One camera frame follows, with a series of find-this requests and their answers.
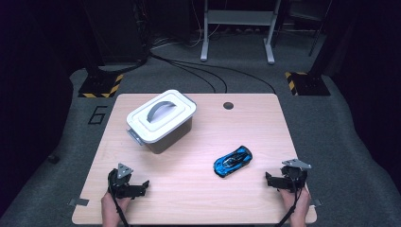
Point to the small black floor object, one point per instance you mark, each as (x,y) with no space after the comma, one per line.
(53,158)

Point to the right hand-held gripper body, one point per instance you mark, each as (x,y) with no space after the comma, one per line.
(294,176)

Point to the blue toy car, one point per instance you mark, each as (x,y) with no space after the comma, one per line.
(233,161)

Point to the black cabinet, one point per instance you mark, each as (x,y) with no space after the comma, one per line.
(116,31)

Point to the gray tape strip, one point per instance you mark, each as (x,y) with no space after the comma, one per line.
(316,202)
(78,202)

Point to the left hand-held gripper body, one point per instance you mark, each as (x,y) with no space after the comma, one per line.
(118,186)

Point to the gray translucent storage box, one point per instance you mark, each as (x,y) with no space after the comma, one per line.
(173,138)

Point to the black stand base hazard stripes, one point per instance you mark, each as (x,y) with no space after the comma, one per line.
(310,85)
(98,85)

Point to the white metal stand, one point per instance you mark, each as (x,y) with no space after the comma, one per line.
(239,17)

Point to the person's right hand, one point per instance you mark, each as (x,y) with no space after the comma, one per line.
(299,201)

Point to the person's left hand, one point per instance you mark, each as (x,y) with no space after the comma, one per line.
(112,206)

